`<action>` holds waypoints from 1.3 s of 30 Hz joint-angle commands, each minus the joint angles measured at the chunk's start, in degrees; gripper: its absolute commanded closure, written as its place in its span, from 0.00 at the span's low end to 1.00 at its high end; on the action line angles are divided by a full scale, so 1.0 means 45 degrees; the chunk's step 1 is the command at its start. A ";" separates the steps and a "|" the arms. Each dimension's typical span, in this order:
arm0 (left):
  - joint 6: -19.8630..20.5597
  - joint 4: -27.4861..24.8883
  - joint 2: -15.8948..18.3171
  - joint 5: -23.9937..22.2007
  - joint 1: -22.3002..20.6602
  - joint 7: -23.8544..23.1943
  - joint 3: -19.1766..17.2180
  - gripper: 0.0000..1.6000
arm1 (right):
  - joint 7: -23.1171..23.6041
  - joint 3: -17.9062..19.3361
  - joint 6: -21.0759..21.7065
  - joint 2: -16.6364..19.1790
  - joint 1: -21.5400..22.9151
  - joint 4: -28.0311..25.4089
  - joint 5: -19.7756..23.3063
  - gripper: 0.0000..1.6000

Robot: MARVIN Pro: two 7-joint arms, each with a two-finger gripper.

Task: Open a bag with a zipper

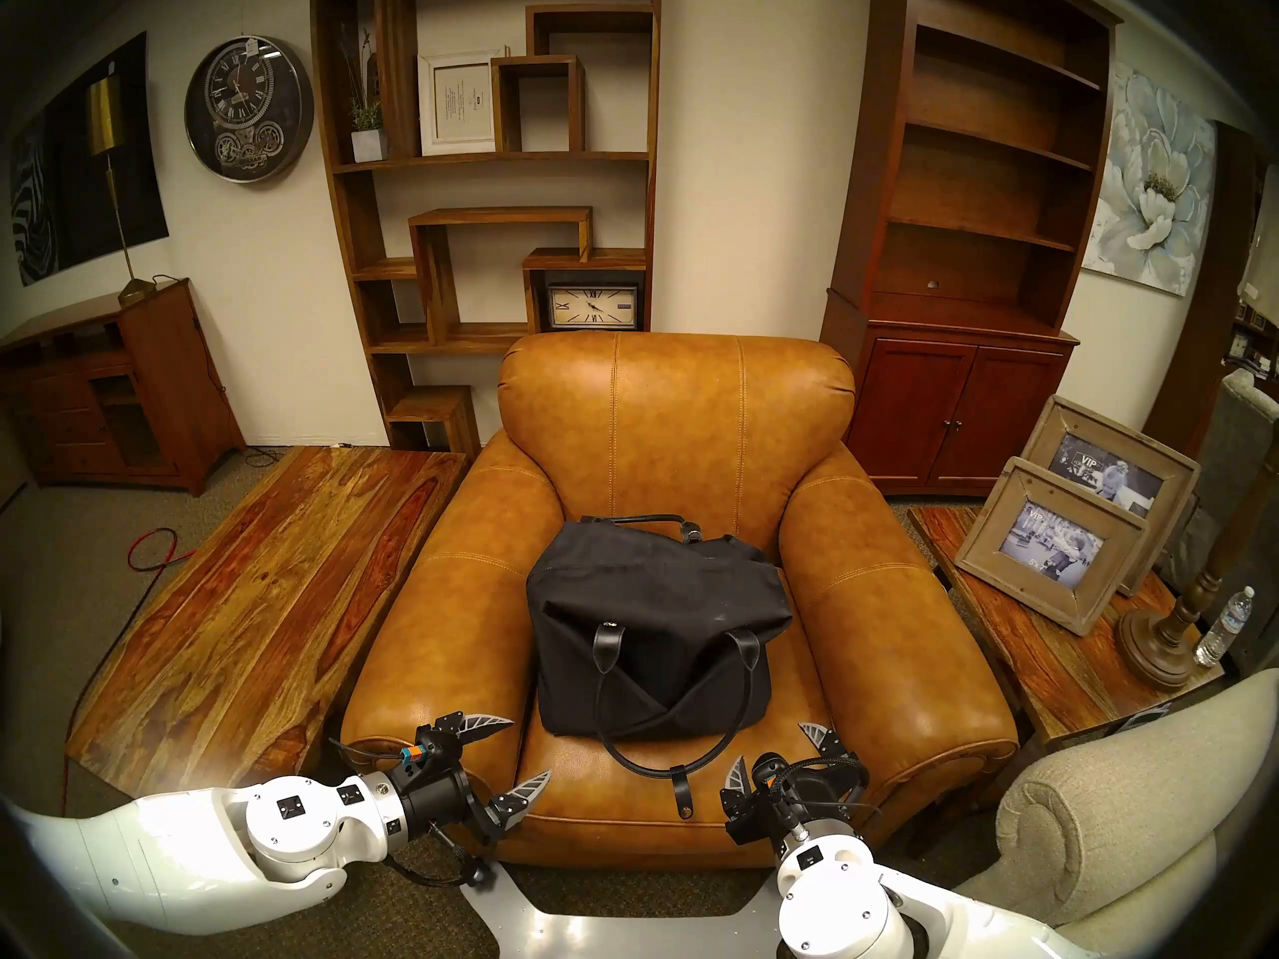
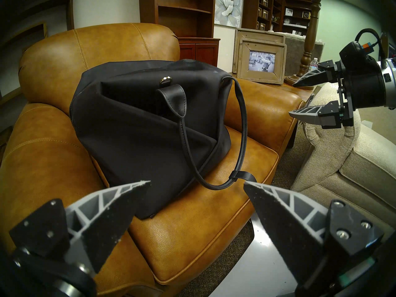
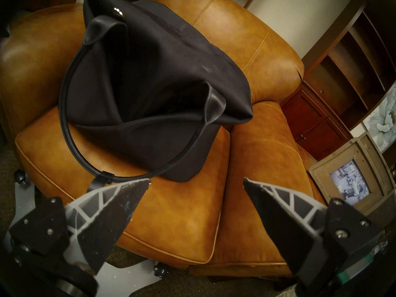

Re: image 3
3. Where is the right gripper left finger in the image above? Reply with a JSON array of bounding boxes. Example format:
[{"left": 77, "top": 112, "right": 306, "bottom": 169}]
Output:
[{"left": 8, "top": 178, "right": 151, "bottom": 275}]

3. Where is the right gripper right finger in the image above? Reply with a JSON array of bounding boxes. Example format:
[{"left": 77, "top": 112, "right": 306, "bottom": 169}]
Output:
[{"left": 243, "top": 177, "right": 382, "bottom": 287}]

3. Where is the black zipper handbag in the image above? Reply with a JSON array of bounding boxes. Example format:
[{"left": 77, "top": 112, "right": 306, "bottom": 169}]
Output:
[{"left": 58, "top": 0, "right": 254, "bottom": 192}]

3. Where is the tan leather armchair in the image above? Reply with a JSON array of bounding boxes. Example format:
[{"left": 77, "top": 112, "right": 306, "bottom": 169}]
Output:
[{"left": 0, "top": 0, "right": 327, "bottom": 277}]

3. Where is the dark wooden bookcase cabinet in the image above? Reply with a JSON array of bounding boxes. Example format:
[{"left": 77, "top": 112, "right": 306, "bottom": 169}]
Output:
[{"left": 280, "top": 0, "right": 396, "bottom": 161}]

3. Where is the pale flower painting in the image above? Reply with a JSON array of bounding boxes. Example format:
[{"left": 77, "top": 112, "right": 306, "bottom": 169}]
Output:
[{"left": 363, "top": 81, "right": 396, "bottom": 153}]

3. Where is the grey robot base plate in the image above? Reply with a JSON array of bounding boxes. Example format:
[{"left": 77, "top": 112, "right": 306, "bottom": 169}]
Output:
[{"left": 5, "top": 173, "right": 164, "bottom": 297}]

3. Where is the small rustic photo frame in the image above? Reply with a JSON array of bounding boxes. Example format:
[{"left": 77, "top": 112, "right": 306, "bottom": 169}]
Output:
[{"left": 308, "top": 138, "right": 396, "bottom": 216}]

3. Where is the large rustic photo frame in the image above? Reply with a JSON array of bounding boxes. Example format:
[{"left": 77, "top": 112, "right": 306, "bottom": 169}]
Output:
[{"left": 357, "top": 131, "right": 396, "bottom": 188}]

